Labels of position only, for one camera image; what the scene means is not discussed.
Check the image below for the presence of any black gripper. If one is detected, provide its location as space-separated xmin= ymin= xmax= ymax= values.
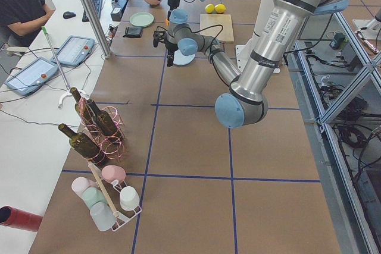
xmin=157 ymin=0 xmax=180 ymax=20
xmin=153 ymin=26 xmax=178 ymax=67

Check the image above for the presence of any light blue plate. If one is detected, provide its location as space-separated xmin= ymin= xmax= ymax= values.
xmin=173 ymin=50 xmax=195 ymax=66

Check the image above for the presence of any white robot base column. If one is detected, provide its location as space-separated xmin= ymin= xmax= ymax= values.
xmin=235 ymin=0 xmax=274 ymax=71

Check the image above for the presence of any light green plate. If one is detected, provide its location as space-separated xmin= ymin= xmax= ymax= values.
xmin=129 ymin=12 xmax=154 ymax=27

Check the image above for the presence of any dark grey folded cloth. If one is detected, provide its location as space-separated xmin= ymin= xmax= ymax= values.
xmin=123 ymin=26 xmax=143 ymax=38

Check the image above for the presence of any yellow lemon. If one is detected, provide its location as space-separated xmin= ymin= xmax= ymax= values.
xmin=205 ymin=4 xmax=215 ymax=14
xmin=214 ymin=4 xmax=226 ymax=14

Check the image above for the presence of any wooden cutting board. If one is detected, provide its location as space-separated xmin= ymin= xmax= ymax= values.
xmin=199 ymin=14 xmax=235 ymax=43

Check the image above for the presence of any black keyboard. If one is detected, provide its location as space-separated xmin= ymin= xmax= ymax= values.
xmin=82 ymin=0 xmax=104 ymax=23

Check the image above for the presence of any black computer mouse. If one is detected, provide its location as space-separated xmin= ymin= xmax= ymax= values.
xmin=63 ymin=11 xmax=76 ymax=19

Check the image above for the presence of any metal reacher stick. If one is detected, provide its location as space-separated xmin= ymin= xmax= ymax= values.
xmin=42 ymin=26 xmax=71 ymax=109

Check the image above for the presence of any dark green wine bottle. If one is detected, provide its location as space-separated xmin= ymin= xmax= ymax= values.
xmin=58 ymin=123 xmax=107 ymax=165

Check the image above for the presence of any blue teach pendant tablet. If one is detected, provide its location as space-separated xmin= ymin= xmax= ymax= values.
xmin=5 ymin=57 xmax=58 ymax=96

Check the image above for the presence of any person in black shirt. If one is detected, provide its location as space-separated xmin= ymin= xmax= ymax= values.
xmin=1 ymin=0 xmax=55 ymax=47

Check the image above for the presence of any white cup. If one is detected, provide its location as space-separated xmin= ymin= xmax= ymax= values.
xmin=119 ymin=186 xmax=140 ymax=211

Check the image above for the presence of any pale pink cup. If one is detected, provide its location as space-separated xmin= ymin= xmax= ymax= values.
xmin=71 ymin=177 xmax=98 ymax=198

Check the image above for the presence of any mint green cup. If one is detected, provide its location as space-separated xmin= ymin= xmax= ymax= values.
xmin=82 ymin=187 xmax=107 ymax=209

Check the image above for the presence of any light grey cup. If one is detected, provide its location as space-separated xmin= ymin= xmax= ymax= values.
xmin=90 ymin=202 xmax=116 ymax=231

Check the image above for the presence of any red cylinder tube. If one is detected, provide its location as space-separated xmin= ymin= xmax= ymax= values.
xmin=1 ymin=206 xmax=43 ymax=232

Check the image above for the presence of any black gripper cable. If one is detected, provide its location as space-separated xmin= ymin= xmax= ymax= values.
xmin=156 ymin=24 xmax=227 ymax=58

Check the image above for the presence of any aluminium frame post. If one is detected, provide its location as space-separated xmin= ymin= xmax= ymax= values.
xmin=80 ymin=0 xmax=111 ymax=59

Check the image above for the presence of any copper wire bottle rack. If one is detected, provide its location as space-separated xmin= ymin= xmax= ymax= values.
xmin=75 ymin=97 xmax=125 ymax=162

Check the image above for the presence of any wooden rack handle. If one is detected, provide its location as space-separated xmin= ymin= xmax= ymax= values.
xmin=88 ymin=164 xmax=119 ymax=218

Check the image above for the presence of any white wire cup rack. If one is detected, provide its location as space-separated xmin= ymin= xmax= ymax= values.
xmin=88 ymin=161 xmax=143 ymax=232

